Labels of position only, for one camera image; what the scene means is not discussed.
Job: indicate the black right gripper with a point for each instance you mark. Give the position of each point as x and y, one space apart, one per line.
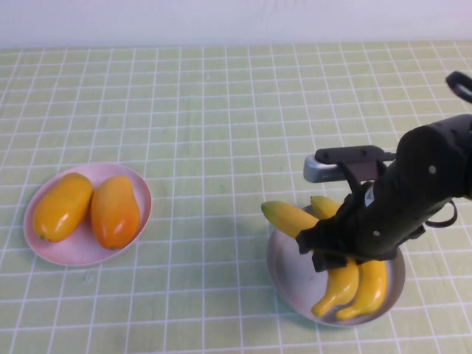
376 221

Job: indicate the yellow plastic banana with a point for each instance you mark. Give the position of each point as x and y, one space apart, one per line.
287 217
370 287

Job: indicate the orange-blushed plastic mango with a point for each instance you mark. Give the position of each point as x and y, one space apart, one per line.
116 214

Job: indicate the yellow plastic mango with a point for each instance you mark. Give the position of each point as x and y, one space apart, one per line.
62 206

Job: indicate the grey-blue round plate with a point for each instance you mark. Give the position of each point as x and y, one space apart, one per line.
291 280

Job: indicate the pink round plate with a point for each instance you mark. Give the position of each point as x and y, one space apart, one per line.
85 254

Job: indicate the green checked tablecloth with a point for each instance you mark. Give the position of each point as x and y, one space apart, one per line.
184 110

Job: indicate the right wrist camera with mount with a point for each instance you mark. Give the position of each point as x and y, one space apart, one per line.
324 171

